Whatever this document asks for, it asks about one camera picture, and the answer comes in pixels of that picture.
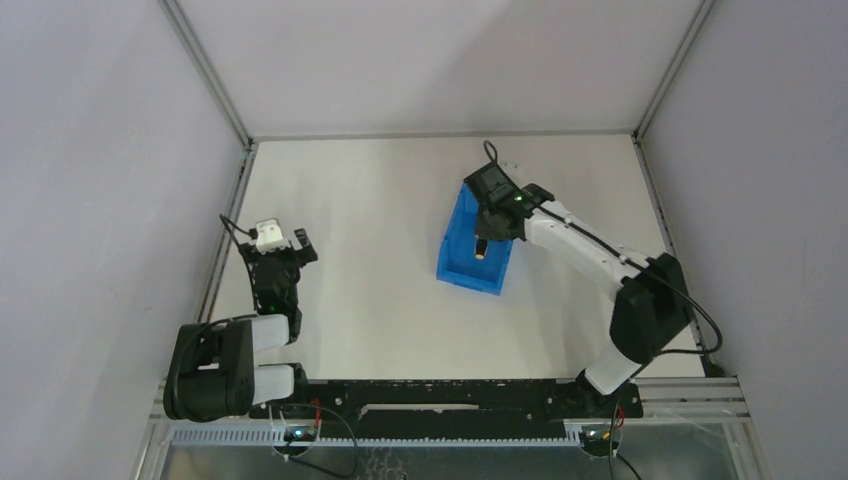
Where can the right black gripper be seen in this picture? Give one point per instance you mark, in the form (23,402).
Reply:
(482,232)

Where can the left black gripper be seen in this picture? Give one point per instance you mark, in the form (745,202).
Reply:
(276,256)

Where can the black yellow screwdriver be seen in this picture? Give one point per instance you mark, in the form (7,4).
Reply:
(480,249)

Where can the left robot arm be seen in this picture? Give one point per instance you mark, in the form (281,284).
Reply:
(213,373)

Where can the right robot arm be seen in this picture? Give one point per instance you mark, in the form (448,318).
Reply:
(649,294)

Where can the blue plastic bin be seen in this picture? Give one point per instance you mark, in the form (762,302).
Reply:
(458,263)

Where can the left controller board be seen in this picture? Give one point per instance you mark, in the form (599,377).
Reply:
(300,434)

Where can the controller board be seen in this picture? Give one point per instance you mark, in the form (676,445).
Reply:
(300,434)
(598,443)

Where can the right controller board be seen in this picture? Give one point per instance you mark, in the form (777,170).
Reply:
(598,443)

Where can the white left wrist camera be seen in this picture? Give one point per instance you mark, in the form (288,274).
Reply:
(270,237)

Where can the left aluminium frame rail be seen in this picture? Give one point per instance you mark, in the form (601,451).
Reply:
(220,255)

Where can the aluminium frame rail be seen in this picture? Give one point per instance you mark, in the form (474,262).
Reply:
(664,220)
(220,255)
(442,134)

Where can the back aluminium frame rail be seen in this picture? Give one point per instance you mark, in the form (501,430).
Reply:
(442,134)

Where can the right aluminium frame rail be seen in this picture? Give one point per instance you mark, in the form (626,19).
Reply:
(664,220)

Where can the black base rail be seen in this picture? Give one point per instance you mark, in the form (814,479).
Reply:
(489,409)

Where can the white slotted cable duct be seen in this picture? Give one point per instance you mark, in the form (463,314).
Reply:
(265,435)

